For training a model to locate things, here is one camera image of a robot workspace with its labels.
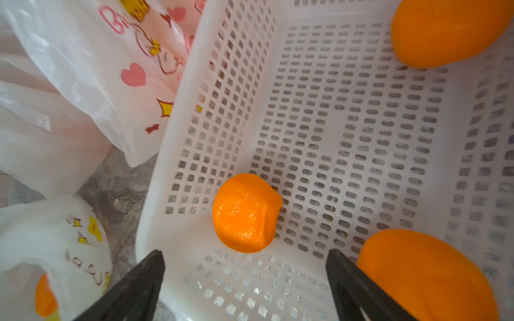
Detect white plastic perforated basket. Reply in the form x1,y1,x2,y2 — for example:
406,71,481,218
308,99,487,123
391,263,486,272
135,1,513,320

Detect orange mandarin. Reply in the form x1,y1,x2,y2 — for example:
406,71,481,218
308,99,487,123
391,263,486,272
391,1,513,69
35,274,58,318
212,173,282,254
357,230,499,320

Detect white printed plastic bag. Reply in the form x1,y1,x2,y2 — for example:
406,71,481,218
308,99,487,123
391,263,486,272
0,0,207,199

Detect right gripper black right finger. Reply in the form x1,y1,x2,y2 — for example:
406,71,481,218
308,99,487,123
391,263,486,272
325,249,415,320

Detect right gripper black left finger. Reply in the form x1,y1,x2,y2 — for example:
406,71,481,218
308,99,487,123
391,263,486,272
75,250,165,321

